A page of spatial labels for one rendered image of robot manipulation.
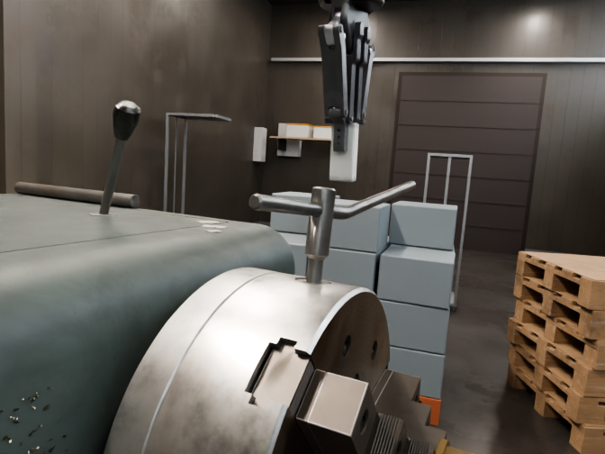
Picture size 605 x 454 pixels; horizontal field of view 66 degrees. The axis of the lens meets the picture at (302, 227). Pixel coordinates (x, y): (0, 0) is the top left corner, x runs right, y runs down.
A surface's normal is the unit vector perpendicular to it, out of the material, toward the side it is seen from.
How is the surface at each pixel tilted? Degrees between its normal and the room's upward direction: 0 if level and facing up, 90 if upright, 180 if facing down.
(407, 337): 90
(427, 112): 90
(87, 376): 90
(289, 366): 39
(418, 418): 9
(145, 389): 54
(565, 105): 90
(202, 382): 47
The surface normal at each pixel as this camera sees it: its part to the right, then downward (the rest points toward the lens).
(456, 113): -0.29, 0.11
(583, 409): 0.00, 0.13
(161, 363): -0.26, -0.64
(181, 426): -0.34, -0.44
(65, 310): 0.82, -0.38
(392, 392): 0.00, -0.96
